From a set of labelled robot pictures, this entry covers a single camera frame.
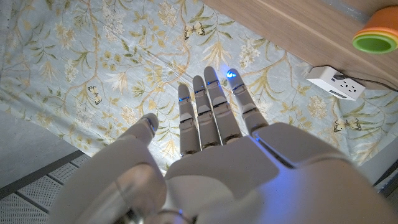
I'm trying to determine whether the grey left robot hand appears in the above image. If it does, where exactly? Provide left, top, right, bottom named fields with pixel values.
left=46, top=65, right=398, bottom=224

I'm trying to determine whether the floral printed backdrop cloth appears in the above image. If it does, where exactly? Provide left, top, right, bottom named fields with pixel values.
left=0, top=0, right=398, bottom=170

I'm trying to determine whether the white power strip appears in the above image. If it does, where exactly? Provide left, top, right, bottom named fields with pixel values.
left=306, top=65, right=366, bottom=101

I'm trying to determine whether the orange green small cup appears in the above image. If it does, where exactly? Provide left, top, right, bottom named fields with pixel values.
left=352, top=5, right=398, bottom=55

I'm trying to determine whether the black power strip cord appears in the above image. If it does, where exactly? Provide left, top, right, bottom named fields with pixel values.
left=334, top=74, right=398, bottom=93

